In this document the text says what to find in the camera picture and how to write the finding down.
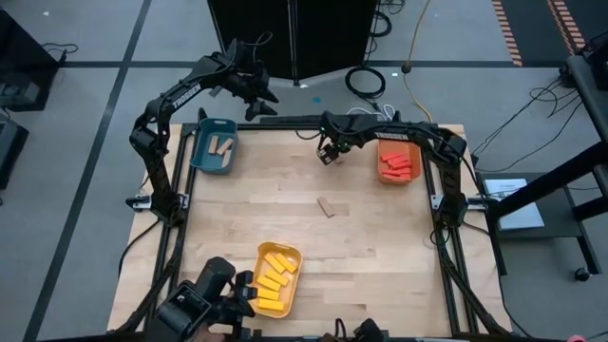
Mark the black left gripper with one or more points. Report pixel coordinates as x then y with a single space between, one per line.
244 78

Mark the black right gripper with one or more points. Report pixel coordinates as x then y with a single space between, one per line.
337 135

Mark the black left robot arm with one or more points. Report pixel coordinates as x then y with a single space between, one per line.
180 97

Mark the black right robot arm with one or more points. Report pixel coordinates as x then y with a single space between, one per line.
404 135

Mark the orange plastic bin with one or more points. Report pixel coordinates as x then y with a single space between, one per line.
417 152

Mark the teal plastic bin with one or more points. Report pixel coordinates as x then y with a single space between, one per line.
204 164

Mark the black folding room divider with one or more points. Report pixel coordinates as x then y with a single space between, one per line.
332 38

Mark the yellow plastic bin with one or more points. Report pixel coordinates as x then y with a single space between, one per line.
290 292

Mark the white paper sheet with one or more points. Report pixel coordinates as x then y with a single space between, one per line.
515 209

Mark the person's hand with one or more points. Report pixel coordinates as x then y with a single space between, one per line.
205 335
328 338

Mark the black equipment cabinet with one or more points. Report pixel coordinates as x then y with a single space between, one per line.
19 57

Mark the black side stand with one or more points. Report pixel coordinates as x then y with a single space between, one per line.
575 223

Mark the black equipment box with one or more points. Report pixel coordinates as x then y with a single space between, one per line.
9 152

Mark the red round object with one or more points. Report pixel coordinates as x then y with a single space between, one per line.
577 339

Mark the black aluminium table frame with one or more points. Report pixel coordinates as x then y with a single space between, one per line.
275 127

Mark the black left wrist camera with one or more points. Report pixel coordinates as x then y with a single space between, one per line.
244 51

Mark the silver metal bracket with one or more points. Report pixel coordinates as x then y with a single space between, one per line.
182 200
437 201

